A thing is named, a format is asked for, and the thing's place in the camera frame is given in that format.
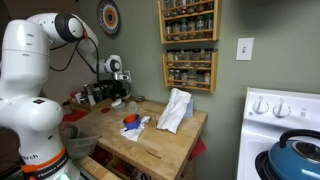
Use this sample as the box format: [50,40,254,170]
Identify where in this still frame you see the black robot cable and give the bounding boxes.
[49,34,101,84]

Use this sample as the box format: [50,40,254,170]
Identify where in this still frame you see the blue bowl with orange inside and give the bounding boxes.
[123,114,141,129]

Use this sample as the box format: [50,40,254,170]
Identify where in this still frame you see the upper wooden spice rack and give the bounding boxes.
[158,0,221,44]

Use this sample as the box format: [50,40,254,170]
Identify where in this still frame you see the transparent plastic bowl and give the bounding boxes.
[111,103,125,113]

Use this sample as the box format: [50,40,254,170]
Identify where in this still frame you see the small clear plastic cup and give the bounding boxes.
[128,101,138,113]

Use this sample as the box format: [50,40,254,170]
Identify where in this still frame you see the white wall outlet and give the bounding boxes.
[123,70,132,83]

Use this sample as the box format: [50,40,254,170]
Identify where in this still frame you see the white stove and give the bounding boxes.
[236,87,320,180]

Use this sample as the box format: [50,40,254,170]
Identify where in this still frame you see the decorative wall plate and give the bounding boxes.
[97,0,120,36]

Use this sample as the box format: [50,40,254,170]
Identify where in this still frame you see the clear plastic storage bin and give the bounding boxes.
[59,122,100,160]

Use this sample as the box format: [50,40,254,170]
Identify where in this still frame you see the lower wooden spice rack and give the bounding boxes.
[162,48,218,93]

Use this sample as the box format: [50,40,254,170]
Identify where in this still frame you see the blue kettle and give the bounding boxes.
[255,129,320,180]

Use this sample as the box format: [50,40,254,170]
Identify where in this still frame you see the white crumpled napkin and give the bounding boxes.
[120,125,144,142]

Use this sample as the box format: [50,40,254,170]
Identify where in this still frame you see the small red lid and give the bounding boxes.
[100,107,111,114]

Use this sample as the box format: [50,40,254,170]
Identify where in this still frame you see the white round lid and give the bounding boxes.
[111,98,123,107]

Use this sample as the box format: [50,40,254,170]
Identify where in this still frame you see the white light switch plate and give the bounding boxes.
[236,38,254,61]

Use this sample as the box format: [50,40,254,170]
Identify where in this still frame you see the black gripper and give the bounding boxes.
[102,80,131,100]

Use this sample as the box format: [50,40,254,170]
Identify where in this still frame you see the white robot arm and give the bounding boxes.
[0,13,122,180]

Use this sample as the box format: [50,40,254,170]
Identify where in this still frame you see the red silicone mat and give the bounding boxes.
[62,110,87,122]

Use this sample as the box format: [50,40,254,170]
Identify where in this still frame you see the white paper bag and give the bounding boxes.
[157,88,193,133]

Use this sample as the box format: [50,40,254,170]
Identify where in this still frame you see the wooden spice tray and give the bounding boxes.
[70,98,112,112]

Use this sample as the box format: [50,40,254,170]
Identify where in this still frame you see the wooden spice rack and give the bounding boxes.
[158,0,221,44]
[162,48,218,93]

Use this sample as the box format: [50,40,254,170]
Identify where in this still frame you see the small metal lid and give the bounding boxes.
[135,96,145,102]

